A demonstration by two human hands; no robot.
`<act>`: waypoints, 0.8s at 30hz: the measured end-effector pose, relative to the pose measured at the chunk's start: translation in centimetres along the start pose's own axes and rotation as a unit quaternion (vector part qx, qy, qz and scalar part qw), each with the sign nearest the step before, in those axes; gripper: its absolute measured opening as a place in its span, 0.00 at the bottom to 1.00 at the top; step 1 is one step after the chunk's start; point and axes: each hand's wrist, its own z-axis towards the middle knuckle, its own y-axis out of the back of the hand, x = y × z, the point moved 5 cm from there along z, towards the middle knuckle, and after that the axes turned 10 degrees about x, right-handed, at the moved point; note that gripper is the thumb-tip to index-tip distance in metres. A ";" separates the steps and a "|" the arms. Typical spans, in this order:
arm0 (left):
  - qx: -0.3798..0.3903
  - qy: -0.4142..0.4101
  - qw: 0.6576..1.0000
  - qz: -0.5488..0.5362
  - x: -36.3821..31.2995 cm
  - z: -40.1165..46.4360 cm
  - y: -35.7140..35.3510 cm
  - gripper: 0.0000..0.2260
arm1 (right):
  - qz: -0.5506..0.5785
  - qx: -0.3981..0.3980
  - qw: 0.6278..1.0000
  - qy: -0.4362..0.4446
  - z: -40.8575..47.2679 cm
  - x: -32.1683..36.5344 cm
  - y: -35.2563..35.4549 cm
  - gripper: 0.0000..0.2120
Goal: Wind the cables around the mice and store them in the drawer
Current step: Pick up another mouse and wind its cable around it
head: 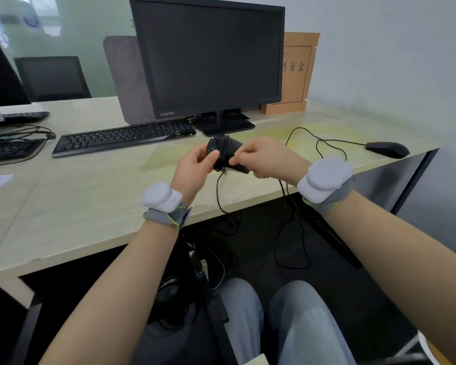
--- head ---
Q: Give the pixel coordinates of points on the person's left hand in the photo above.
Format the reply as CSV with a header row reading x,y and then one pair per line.
x,y
192,174

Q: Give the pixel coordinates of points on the person's right hand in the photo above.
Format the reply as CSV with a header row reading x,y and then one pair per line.
x,y
273,159

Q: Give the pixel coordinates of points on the person's left forearm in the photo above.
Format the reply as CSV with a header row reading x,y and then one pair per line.
x,y
110,296

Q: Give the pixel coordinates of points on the person's right forearm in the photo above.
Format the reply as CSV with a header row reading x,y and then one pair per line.
x,y
395,254

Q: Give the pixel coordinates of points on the person's left leg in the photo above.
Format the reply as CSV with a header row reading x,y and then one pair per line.
x,y
241,323

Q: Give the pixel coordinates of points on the person's leg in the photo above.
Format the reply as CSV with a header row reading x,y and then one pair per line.
x,y
308,326
241,323

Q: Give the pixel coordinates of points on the person's right leg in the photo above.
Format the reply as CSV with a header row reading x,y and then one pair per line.
x,y
308,326

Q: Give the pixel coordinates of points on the brown cardboard file box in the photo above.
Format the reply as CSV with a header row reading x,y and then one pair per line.
x,y
300,72

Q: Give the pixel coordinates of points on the grey table side panel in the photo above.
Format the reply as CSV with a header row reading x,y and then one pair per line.
x,y
380,186

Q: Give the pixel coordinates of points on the grey felt divider panel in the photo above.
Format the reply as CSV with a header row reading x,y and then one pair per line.
x,y
125,79

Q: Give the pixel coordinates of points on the black computer monitor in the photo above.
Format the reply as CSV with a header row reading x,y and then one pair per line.
x,y
0,75
209,56

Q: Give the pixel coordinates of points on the pale wooden table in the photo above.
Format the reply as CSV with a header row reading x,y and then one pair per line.
x,y
80,224
80,108

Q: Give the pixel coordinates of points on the black office chair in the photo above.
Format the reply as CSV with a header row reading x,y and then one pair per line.
x,y
53,79

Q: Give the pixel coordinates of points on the printed glass partition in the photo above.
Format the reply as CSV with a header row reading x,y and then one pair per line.
x,y
87,34

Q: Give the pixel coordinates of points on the thin black keyboard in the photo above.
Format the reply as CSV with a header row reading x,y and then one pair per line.
x,y
26,116

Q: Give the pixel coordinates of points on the yellow chair white rim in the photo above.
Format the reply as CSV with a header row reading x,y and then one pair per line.
x,y
437,357

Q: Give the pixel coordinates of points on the black metal table frame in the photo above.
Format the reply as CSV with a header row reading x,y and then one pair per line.
x,y
414,182

